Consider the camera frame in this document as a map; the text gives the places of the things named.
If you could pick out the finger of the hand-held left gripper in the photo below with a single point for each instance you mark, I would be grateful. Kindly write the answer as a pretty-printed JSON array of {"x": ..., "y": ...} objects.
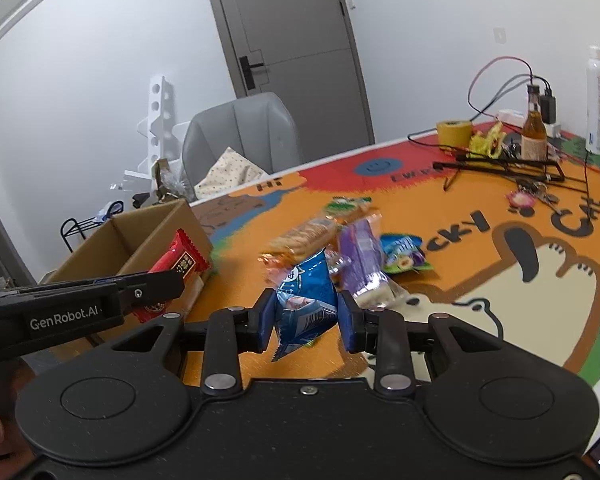
[{"x": 152, "y": 290}]

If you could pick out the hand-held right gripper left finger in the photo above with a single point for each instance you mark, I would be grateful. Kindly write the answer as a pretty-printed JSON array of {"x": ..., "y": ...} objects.
[{"x": 262, "y": 321}]

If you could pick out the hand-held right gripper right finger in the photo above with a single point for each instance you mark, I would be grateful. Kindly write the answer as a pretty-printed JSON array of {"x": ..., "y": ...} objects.
[{"x": 349, "y": 327}]

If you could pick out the red snack packet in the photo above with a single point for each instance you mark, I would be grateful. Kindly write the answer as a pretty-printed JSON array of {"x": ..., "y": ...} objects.
[{"x": 182, "y": 257}]

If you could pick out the blue snack packet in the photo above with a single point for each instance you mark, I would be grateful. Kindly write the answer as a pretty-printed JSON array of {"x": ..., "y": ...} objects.
[{"x": 307, "y": 287}]

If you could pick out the brown cardboard box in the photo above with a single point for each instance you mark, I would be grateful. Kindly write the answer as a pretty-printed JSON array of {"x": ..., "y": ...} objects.
[{"x": 145, "y": 232}]

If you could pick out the clear cracker packet orange ends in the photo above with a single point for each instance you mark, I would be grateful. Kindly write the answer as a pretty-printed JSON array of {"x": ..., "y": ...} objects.
[{"x": 305, "y": 237}]

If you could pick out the purple snack packet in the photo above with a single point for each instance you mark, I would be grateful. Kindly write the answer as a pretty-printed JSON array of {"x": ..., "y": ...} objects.
[{"x": 362, "y": 255}]

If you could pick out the blue green candy packet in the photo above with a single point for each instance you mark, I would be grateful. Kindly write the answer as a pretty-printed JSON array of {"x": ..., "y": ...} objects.
[{"x": 402, "y": 252}]

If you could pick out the green bread packet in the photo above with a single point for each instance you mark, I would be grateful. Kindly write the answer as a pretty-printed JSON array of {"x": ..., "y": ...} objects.
[{"x": 347, "y": 206}]

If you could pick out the dotted beige cushion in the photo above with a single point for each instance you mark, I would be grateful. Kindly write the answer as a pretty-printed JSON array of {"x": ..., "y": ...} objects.
[{"x": 230, "y": 172}]

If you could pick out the colourful cartoon table mat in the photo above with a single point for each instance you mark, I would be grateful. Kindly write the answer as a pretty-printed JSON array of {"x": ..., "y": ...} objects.
[{"x": 430, "y": 210}]

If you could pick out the white rack with holes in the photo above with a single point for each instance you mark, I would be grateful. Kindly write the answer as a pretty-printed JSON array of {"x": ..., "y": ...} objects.
[{"x": 157, "y": 110}]

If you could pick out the grey chair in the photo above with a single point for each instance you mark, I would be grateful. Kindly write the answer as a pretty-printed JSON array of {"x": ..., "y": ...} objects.
[{"x": 250, "y": 125}]

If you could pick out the yellow tape roll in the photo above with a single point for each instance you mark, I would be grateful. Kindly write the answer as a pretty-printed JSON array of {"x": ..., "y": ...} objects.
[{"x": 454, "y": 132}]

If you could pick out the yellow green wrapper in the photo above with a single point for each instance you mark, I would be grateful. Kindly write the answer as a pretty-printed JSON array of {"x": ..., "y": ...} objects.
[{"x": 486, "y": 141}]

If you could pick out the amber glass bottle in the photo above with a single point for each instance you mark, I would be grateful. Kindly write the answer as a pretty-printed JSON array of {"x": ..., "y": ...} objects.
[{"x": 534, "y": 137}]

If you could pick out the white power strip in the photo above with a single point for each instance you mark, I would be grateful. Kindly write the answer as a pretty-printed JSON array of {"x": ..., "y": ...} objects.
[{"x": 510, "y": 116}]

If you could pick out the grey door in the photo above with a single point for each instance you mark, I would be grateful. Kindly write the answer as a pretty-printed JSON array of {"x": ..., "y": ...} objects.
[{"x": 295, "y": 25}]

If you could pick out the black charger plug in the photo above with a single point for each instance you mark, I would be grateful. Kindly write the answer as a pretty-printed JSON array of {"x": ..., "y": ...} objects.
[{"x": 547, "y": 102}]

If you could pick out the white spray bottle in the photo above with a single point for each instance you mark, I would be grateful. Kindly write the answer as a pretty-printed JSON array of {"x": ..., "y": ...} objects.
[{"x": 597, "y": 100}]

